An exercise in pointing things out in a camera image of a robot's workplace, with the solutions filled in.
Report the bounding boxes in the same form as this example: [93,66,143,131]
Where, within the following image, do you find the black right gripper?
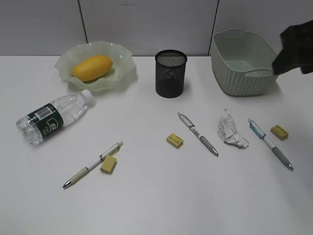
[272,21,313,75]

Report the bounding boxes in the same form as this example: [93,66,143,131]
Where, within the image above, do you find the blue clip grey grip pen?
[248,118,294,171]

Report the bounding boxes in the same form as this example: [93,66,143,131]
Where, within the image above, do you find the white waste paper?
[217,108,249,149]

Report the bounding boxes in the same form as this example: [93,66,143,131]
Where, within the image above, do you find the yellow mango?
[71,55,113,82]

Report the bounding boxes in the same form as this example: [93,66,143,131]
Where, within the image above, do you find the beige grip white pen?
[63,141,124,189]

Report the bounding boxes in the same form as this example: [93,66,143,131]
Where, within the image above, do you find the clear plastic water bottle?
[16,90,93,145]

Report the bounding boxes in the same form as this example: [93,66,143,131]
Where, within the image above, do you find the pale green plastic basket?
[211,28,277,96]

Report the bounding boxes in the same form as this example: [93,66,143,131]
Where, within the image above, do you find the yellow eraser far right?
[270,125,289,141]

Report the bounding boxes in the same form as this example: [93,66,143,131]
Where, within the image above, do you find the black mesh pen holder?
[155,49,187,98]

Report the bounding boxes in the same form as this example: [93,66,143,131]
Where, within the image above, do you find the grey grip white pen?
[178,112,219,157]

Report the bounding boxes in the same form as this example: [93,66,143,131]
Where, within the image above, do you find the yellow eraser with label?
[166,133,183,149]

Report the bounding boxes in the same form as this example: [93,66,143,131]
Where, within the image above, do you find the pale green wavy plate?
[54,41,138,91]

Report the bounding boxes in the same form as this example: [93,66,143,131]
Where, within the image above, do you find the yellow eraser beside beige pen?
[100,155,117,174]

